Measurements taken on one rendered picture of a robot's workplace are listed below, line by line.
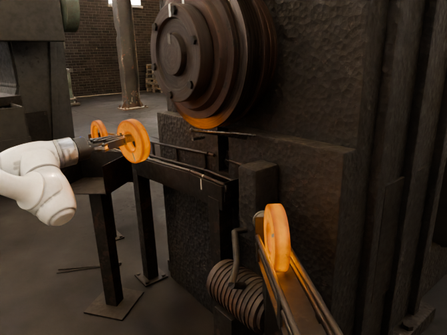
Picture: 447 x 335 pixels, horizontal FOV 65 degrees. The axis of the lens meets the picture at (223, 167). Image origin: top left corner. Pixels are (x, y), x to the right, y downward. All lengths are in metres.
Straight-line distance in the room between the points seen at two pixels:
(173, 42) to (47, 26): 2.68
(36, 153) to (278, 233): 0.73
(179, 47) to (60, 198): 0.53
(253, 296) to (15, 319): 1.27
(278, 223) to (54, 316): 1.34
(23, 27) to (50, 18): 0.25
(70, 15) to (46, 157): 8.19
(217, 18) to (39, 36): 2.77
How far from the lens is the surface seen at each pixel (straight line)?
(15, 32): 3.60
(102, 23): 11.78
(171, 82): 1.15
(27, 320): 1.93
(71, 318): 1.85
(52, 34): 3.71
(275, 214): 0.78
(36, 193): 1.02
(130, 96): 8.20
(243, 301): 0.97
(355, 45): 0.95
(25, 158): 1.13
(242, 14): 0.99
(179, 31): 1.09
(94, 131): 2.24
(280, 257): 0.77
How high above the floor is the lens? 1.11
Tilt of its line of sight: 18 degrees down
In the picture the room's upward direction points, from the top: 2 degrees counter-clockwise
